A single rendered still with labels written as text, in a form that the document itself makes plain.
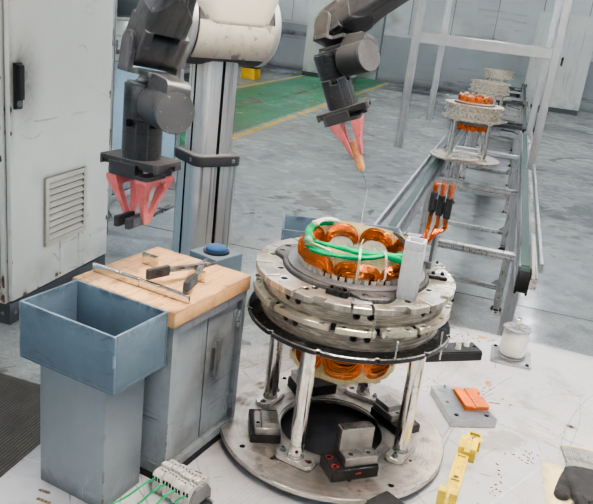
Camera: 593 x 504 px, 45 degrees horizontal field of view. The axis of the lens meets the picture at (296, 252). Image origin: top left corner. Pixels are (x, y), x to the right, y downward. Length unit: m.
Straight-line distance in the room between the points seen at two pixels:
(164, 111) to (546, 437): 0.92
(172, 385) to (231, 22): 0.69
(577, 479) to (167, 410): 0.68
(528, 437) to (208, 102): 0.88
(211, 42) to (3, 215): 2.00
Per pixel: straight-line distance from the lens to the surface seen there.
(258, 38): 1.44
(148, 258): 1.15
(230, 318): 1.15
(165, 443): 1.10
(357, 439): 1.15
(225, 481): 1.15
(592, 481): 1.32
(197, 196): 1.47
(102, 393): 0.99
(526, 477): 1.31
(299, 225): 1.50
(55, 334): 0.99
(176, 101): 0.96
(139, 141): 1.03
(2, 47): 3.12
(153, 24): 0.99
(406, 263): 1.03
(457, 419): 1.38
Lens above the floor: 1.48
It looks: 19 degrees down
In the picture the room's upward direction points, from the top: 7 degrees clockwise
